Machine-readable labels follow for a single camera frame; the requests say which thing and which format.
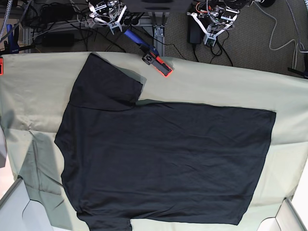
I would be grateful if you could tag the white bin lower left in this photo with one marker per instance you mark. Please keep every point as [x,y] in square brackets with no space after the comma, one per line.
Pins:
[19,213]

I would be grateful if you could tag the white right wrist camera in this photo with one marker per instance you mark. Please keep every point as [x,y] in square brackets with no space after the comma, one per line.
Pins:
[115,28]

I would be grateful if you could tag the white bin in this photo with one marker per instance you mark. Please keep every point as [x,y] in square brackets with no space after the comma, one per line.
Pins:
[19,213]
[286,219]

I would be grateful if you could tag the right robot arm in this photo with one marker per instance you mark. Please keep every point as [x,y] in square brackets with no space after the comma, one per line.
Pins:
[107,12]

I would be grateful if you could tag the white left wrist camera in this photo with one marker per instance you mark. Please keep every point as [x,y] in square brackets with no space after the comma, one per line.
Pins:
[209,41]

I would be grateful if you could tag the blue orange bar clamp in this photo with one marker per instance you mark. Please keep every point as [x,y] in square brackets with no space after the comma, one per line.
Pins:
[151,55]

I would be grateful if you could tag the white bin lower right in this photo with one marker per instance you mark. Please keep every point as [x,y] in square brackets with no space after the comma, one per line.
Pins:
[286,219]

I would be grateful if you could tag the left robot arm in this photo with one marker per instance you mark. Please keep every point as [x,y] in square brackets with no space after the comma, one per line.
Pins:
[215,16]

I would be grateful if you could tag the aluminium frame post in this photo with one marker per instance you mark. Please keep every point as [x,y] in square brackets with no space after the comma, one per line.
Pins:
[159,20]

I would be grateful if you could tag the black power adapter brick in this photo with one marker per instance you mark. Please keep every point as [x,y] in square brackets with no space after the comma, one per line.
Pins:
[194,32]

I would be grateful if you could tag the black T-shirt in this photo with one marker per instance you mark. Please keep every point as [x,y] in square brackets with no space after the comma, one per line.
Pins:
[173,162]

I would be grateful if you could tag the green table cloth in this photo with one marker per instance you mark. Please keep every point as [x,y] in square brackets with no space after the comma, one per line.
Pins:
[35,88]

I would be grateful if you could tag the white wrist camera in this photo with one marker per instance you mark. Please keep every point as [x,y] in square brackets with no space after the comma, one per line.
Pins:
[115,28]
[209,41]

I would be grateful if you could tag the blue clamp at left edge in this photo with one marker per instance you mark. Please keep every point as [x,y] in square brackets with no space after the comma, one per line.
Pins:
[11,46]

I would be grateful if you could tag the black adapter on left floor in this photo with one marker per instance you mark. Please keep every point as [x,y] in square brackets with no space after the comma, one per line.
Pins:
[58,40]

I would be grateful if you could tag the black power strip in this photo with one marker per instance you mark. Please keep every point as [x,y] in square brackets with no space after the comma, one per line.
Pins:
[131,21]

